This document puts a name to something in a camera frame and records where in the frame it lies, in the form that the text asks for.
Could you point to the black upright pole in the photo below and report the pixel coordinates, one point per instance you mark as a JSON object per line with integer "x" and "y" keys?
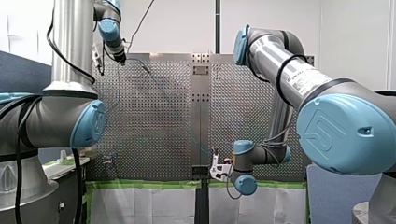
{"x": 218, "y": 25}

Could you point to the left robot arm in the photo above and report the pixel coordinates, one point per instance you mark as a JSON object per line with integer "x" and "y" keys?
{"x": 71, "y": 46}

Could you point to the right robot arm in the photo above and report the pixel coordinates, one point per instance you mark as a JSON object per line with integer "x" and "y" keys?
{"x": 342, "y": 130}

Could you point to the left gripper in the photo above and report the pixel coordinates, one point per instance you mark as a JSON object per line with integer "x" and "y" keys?
{"x": 120, "y": 56}

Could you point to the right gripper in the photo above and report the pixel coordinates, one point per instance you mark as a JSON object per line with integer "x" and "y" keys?
{"x": 229, "y": 161}

